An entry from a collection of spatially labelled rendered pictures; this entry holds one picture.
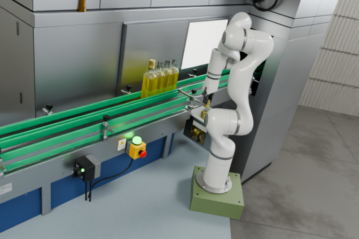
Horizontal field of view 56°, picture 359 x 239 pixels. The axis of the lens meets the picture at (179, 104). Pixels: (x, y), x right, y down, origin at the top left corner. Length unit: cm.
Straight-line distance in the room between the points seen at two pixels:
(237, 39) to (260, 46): 11
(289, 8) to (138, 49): 113
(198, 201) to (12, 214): 82
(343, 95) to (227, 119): 394
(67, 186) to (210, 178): 68
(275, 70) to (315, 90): 270
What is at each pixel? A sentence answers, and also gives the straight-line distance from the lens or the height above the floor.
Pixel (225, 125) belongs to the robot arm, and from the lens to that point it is 155.
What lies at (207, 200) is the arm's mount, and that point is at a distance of 170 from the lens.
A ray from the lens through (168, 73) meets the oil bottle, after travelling 189.
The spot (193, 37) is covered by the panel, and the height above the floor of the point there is 137.
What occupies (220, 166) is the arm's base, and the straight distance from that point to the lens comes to 168.
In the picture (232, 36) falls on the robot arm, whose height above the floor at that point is 161.
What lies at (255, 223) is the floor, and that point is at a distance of 293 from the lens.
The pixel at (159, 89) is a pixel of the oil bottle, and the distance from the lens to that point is 188.
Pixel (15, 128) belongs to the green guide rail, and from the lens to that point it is 157.
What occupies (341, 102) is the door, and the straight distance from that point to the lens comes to 543.
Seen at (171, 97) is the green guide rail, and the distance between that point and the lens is 194.
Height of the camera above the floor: 196
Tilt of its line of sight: 27 degrees down
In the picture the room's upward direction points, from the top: 11 degrees clockwise
